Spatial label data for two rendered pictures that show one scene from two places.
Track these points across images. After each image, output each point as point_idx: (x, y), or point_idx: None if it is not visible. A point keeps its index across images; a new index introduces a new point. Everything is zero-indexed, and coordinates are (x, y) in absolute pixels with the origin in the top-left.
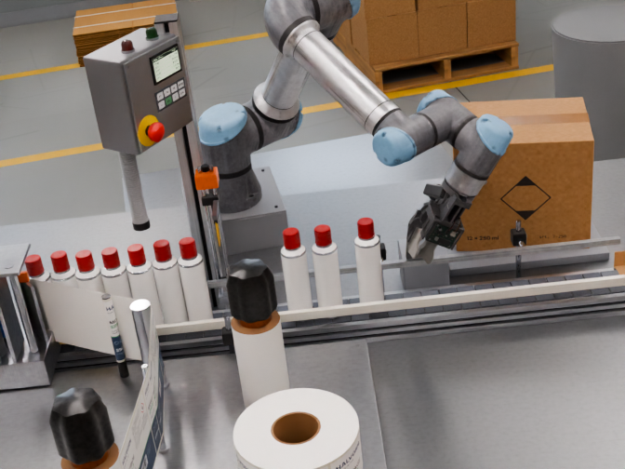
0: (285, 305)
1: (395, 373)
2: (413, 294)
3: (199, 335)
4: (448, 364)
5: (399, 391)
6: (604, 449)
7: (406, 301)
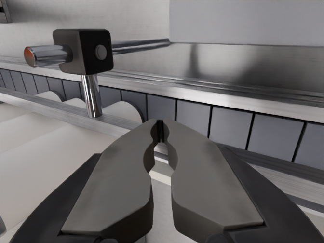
0: (39, 76)
1: (165, 198)
2: (195, 113)
3: (1, 102)
4: None
5: (165, 219)
6: None
7: (161, 182)
